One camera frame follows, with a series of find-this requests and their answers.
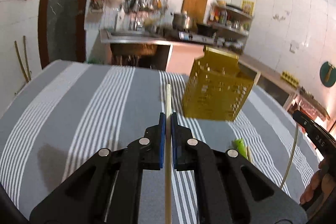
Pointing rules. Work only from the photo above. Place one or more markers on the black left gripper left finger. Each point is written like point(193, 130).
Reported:
point(107, 187)

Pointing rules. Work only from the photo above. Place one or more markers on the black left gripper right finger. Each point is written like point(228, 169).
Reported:
point(229, 188)

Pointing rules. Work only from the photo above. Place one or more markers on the green frog handle utensil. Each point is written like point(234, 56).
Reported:
point(240, 146)

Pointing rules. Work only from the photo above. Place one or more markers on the kitchen counter cabinets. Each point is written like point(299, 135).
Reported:
point(269, 80)

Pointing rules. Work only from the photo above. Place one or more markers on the person right hand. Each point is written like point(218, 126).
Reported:
point(327, 184)

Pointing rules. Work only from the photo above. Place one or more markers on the yellow egg tray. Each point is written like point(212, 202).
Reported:
point(289, 78)

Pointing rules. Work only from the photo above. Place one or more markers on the yellow perforated utensil basket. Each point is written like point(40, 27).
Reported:
point(217, 88)

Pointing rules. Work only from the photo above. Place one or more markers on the steel sink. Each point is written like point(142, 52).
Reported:
point(130, 37)

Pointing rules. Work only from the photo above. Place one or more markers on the gas stove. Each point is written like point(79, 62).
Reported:
point(206, 35)

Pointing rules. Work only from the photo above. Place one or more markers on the steel cooking pot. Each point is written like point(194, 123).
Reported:
point(182, 21)

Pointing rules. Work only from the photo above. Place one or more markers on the dark glass door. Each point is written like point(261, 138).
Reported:
point(61, 33)

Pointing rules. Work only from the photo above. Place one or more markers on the wooden cutting board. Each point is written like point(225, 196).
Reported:
point(195, 9)

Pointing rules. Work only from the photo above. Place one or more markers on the green round wall hanger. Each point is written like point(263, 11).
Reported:
point(327, 74)

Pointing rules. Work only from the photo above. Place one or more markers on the corner wall shelf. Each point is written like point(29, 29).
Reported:
point(232, 26)

